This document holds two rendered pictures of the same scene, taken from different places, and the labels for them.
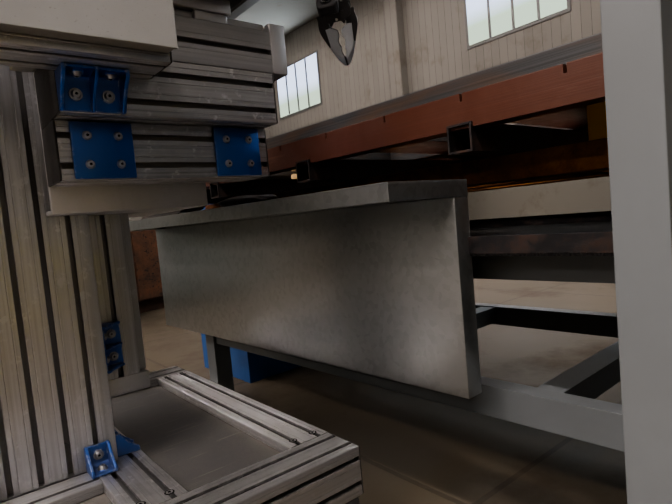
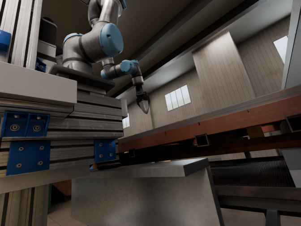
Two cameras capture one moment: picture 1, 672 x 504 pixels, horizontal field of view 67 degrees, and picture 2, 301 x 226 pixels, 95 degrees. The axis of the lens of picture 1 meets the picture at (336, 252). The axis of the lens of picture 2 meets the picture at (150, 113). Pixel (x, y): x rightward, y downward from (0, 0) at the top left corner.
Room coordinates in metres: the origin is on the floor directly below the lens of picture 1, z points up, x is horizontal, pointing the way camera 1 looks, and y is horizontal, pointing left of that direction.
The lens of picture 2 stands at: (0.35, 0.06, 0.72)
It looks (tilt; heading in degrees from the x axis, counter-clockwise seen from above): 17 degrees up; 350
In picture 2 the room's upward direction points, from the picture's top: 9 degrees counter-clockwise
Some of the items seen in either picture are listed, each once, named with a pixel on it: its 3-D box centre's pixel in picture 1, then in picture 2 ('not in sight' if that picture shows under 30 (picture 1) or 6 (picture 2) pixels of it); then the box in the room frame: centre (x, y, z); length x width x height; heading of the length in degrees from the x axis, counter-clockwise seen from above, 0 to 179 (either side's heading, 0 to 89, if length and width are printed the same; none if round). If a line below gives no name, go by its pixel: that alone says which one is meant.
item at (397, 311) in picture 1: (263, 283); (113, 202); (1.37, 0.20, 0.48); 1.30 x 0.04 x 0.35; 41
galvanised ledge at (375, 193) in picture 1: (229, 214); (101, 171); (1.32, 0.26, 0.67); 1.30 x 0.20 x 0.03; 41
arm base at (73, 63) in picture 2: not in sight; (77, 76); (0.90, 0.25, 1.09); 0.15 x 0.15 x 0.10
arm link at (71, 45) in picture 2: not in sight; (79, 53); (0.89, 0.25, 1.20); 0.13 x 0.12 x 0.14; 65
